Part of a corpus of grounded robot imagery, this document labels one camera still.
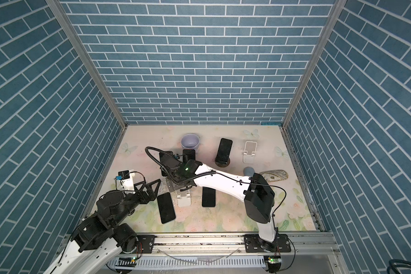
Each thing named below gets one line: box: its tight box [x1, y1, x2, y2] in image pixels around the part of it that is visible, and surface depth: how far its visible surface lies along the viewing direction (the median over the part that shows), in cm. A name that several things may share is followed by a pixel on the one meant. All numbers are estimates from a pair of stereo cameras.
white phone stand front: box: [176, 190, 192, 208], surface depth 86 cm
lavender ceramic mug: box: [180, 133, 200, 149], surface depth 109 cm
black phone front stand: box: [156, 192, 176, 224], surface depth 84 cm
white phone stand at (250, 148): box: [242, 140, 258, 164], surface depth 103 cm
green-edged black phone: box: [202, 186, 216, 207], surface depth 89 cm
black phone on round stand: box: [215, 138, 233, 164], surface depth 98 cm
